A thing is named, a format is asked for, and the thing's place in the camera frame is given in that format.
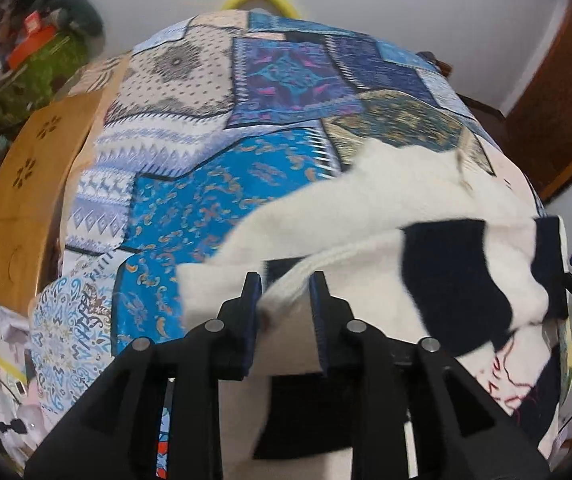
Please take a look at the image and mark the black and white striped sweater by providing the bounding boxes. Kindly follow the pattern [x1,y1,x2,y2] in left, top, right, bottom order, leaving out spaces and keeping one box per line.
[176,139,567,479]

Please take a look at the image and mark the papers beside bed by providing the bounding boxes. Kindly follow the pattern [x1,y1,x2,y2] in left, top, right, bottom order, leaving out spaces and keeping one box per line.
[0,306,53,468]

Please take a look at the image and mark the brown wooden door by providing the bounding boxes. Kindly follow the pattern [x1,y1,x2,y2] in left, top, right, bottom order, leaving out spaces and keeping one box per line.
[502,3,572,200]

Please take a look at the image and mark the wooden lap desk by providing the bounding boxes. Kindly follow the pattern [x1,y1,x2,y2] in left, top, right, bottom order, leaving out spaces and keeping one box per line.
[0,90,103,315]

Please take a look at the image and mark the blue patchwork bedspread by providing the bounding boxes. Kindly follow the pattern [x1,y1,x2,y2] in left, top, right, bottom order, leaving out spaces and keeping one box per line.
[28,8,572,480]

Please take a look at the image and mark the green laundry basket with clutter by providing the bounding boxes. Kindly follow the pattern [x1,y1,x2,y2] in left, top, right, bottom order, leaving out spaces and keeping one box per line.
[0,0,104,131]

